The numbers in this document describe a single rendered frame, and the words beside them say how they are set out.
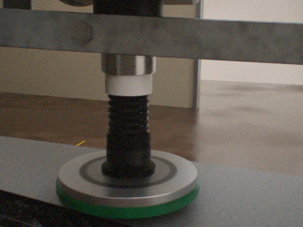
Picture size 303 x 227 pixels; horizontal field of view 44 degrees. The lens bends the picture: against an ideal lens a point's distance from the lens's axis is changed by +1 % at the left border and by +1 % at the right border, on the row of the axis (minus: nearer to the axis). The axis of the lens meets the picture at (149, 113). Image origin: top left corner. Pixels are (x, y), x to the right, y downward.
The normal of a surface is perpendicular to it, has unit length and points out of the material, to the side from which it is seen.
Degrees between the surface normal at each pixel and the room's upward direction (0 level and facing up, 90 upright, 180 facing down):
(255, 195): 0
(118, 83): 90
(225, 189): 0
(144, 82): 90
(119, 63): 90
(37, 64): 90
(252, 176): 0
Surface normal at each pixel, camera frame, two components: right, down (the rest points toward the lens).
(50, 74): -0.36, 0.19
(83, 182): 0.01, -0.98
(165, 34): -0.12, 0.21
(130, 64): 0.17, 0.21
